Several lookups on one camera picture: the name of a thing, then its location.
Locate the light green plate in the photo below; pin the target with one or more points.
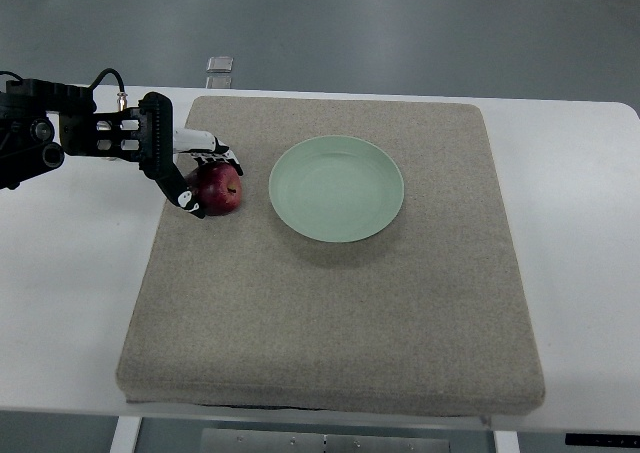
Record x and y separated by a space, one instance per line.
336 189

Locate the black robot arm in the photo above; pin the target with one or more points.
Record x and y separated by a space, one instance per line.
44 122

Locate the beige fabric cushion mat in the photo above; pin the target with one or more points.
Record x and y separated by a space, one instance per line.
427 317

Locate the lower floor outlet plate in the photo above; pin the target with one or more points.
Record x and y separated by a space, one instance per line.
218 82

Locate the red apple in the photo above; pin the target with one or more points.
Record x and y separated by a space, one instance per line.
217 188

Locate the floor outlet plate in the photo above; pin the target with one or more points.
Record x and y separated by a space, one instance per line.
219 64
218 82

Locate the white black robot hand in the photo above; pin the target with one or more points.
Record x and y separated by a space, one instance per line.
203 147

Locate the black table control panel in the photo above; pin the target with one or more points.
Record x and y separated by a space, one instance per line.
602 440

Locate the metal table base plate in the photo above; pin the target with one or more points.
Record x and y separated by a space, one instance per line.
228 440

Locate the upper floor outlet plate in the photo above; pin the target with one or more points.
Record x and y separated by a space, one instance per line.
219 64

